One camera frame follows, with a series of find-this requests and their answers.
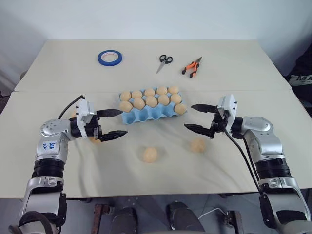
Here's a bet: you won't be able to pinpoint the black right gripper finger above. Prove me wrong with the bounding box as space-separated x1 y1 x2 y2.
191 103 218 114
184 123 213 137

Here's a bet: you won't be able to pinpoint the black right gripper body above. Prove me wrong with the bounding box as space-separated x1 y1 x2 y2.
209 107 230 140

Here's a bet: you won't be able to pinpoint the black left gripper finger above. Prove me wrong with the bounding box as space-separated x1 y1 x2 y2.
97 109 122 119
100 130 129 142

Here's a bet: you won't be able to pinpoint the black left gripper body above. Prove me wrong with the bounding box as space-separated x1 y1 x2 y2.
85 114 103 141

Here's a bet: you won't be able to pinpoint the blue egg tray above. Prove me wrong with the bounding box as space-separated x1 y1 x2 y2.
118 85 188 125

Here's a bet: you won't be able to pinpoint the beige table cloth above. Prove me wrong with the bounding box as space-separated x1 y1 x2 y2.
0 89 309 200

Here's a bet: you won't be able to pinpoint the blue tape roll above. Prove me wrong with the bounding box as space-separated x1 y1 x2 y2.
97 49 124 66

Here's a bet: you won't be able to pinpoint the dark rounded shape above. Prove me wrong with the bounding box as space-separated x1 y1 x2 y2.
113 206 140 234
166 200 206 234

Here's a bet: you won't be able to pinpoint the black fabric item white print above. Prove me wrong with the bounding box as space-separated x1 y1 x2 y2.
288 47 312 95

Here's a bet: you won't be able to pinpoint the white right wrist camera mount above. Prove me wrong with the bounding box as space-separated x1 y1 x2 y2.
216 94 238 129

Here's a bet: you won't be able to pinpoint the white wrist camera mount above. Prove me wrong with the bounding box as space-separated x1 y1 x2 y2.
75 98 96 138
216 94 238 129

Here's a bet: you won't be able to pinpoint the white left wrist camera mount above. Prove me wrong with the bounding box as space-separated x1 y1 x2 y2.
75 98 96 138

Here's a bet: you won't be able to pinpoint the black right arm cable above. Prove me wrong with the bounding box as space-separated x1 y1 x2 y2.
222 121 264 196

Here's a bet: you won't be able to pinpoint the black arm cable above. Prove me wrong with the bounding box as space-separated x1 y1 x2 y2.
222 121 264 196
59 95 85 120

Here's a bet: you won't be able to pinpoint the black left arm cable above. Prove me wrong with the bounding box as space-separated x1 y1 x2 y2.
59 95 85 120

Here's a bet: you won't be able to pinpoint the orange-handled pliers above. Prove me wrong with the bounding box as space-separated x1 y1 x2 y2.
180 56 203 79

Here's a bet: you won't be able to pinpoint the black-handled scissors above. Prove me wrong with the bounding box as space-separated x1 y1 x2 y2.
156 54 174 75

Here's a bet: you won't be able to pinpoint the rusty metal post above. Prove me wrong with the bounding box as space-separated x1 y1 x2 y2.
226 210 245 234
93 203 111 234

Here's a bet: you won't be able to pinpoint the thin white cable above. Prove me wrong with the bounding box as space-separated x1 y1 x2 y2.
198 207 221 220

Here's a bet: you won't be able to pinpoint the black left shoulder cable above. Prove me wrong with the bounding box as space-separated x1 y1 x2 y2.
8 210 62 234

